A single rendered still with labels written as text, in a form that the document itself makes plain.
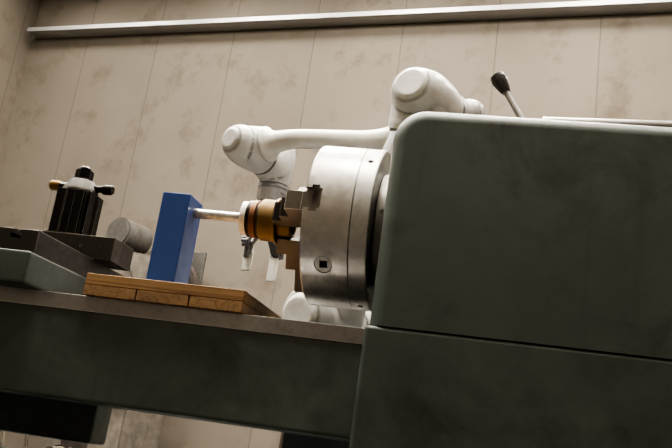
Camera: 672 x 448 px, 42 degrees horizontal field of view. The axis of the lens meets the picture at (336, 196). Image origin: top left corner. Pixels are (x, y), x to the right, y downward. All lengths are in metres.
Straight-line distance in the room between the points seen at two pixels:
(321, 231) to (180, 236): 0.32
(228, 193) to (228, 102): 1.29
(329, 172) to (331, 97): 9.55
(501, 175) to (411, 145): 0.16
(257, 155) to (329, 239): 0.88
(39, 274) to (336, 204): 0.56
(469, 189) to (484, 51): 9.38
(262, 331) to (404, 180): 0.36
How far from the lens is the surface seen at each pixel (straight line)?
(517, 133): 1.53
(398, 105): 2.15
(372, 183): 1.58
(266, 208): 1.72
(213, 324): 1.56
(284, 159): 2.54
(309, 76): 11.40
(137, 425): 9.86
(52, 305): 1.69
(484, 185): 1.49
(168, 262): 1.76
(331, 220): 1.57
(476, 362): 1.43
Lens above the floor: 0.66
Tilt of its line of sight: 16 degrees up
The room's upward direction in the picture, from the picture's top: 8 degrees clockwise
